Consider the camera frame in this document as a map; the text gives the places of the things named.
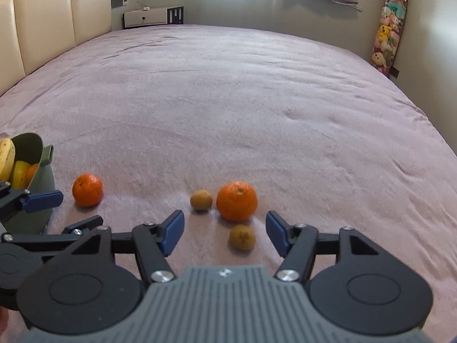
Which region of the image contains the green pear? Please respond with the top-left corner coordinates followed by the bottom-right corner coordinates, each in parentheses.
top-left (10, 160), bottom-right (31, 190)

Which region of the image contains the orange tangerine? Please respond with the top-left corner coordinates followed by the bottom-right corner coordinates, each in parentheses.
top-left (72, 174), bottom-right (104, 208)
top-left (216, 181), bottom-right (258, 223)
top-left (24, 163), bottom-right (39, 188)

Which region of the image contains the yellow banana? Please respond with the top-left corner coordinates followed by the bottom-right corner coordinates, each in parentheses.
top-left (0, 138), bottom-right (15, 182)

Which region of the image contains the green colander bowl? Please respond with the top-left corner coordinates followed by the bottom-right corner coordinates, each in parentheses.
top-left (2, 132), bottom-right (55, 235)

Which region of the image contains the small brown kiwi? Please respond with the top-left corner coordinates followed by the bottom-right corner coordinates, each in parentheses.
top-left (228, 225), bottom-right (256, 251)
top-left (190, 190), bottom-right (213, 212)

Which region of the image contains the pink bed blanket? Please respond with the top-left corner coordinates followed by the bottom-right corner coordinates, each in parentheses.
top-left (1, 25), bottom-right (456, 342)

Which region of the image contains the cream padded headboard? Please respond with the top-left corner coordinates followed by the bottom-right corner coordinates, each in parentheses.
top-left (1, 0), bottom-right (112, 94)

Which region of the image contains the white bedside cabinet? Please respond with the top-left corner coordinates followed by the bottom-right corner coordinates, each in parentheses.
top-left (122, 6), bottom-right (184, 29)

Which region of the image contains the hanging plush toy organizer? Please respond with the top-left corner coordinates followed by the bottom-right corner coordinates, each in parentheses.
top-left (370, 0), bottom-right (407, 77)

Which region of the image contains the wall switch panel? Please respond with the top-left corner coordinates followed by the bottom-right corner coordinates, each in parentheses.
top-left (111, 0), bottom-right (129, 9)

